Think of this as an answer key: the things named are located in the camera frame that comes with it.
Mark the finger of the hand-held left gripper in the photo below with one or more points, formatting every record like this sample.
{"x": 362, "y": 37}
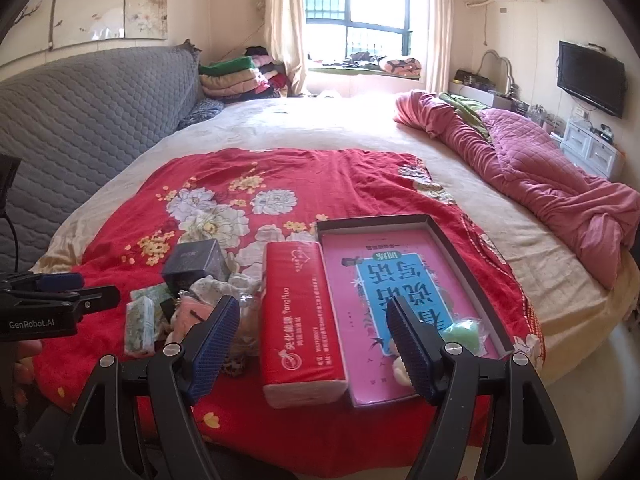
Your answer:
{"x": 97, "y": 299}
{"x": 60, "y": 281}

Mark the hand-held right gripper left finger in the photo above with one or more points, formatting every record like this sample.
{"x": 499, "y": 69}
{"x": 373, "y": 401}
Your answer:
{"x": 216, "y": 345}

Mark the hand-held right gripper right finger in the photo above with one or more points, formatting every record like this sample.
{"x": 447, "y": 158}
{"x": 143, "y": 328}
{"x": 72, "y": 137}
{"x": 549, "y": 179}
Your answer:
{"x": 411, "y": 355}

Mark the shallow dark cardboard box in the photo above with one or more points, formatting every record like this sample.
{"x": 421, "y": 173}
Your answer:
{"x": 461, "y": 280}

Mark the person's left hand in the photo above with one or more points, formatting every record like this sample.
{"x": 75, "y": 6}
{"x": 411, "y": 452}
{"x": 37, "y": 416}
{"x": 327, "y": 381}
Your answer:
{"x": 29, "y": 352}

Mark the small white plush toy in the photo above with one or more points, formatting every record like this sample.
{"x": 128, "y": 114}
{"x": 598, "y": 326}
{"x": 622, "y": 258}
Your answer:
{"x": 400, "y": 367}

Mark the leopard print cloth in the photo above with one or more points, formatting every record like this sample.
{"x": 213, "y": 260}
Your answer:
{"x": 232, "y": 366}

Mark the clear plastic bag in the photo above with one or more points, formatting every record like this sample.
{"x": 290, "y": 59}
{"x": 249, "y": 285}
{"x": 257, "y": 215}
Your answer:
{"x": 247, "y": 310}

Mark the green sponge in plastic wrap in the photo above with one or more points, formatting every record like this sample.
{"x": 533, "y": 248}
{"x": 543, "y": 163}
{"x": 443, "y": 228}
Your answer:
{"x": 465, "y": 332}

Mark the pink book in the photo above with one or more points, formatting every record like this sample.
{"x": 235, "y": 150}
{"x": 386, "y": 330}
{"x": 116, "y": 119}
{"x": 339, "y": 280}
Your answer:
{"x": 345, "y": 300}

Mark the dark grey box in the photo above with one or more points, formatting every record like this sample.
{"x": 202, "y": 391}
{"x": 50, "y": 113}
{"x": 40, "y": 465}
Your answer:
{"x": 200, "y": 260}

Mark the red tissue pack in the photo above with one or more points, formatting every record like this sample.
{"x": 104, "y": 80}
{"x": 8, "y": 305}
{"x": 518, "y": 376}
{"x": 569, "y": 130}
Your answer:
{"x": 300, "y": 320}

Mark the grey quilted headboard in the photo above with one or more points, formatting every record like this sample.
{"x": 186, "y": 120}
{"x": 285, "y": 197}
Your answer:
{"x": 90, "y": 110}

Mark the red floral blanket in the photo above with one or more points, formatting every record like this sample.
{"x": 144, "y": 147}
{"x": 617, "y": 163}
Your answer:
{"x": 325, "y": 185}

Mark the dark patterned pillow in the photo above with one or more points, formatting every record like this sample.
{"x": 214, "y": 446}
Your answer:
{"x": 202, "y": 110}

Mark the pink quilt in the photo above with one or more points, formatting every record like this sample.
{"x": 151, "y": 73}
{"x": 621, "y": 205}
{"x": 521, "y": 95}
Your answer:
{"x": 525, "y": 170}

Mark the bed with cream sheet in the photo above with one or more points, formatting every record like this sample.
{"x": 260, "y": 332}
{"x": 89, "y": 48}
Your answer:
{"x": 325, "y": 120}

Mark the green cloth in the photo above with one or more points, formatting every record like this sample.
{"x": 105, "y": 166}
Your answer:
{"x": 470, "y": 110}

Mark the stack of folded clothes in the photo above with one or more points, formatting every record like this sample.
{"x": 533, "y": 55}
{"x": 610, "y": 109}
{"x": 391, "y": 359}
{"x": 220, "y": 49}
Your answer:
{"x": 235, "y": 77}

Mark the white drawer cabinet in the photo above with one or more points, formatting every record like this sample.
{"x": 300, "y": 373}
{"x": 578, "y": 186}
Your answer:
{"x": 590, "y": 147}

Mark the dresser with small items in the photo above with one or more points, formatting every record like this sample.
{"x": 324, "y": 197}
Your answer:
{"x": 480, "y": 87}

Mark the folded floral blanket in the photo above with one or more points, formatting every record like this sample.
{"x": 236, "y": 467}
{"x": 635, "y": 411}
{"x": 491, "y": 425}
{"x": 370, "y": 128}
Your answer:
{"x": 400, "y": 66}

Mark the cream curtain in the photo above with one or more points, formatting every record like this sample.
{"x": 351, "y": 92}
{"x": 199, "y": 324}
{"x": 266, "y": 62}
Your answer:
{"x": 436, "y": 25}
{"x": 285, "y": 25}

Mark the black flat television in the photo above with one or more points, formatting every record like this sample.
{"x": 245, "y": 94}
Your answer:
{"x": 592, "y": 77}

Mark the barred window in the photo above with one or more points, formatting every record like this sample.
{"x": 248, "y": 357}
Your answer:
{"x": 365, "y": 5}

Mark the floral wall painting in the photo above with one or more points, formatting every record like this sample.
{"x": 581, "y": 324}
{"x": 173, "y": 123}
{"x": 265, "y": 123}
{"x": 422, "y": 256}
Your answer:
{"x": 100, "y": 0}

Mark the white curved frame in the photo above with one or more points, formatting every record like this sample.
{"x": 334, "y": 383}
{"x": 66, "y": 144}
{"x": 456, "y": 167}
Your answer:
{"x": 509, "y": 67}

